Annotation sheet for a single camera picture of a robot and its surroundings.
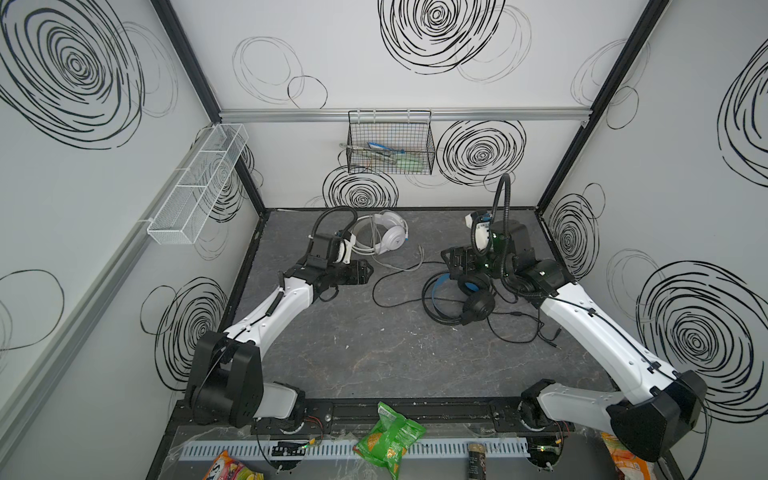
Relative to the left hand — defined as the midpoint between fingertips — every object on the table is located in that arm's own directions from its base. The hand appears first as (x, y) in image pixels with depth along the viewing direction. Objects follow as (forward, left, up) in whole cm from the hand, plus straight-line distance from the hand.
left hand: (367, 269), depth 85 cm
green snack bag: (-39, -8, -9) cm, 41 cm away
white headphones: (+20, -2, -8) cm, 22 cm away
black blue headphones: (0, -27, -15) cm, 31 cm away
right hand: (-1, -23, +12) cm, 26 cm away
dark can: (-43, -28, -11) cm, 53 cm away
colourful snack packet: (-46, +28, -10) cm, 55 cm away
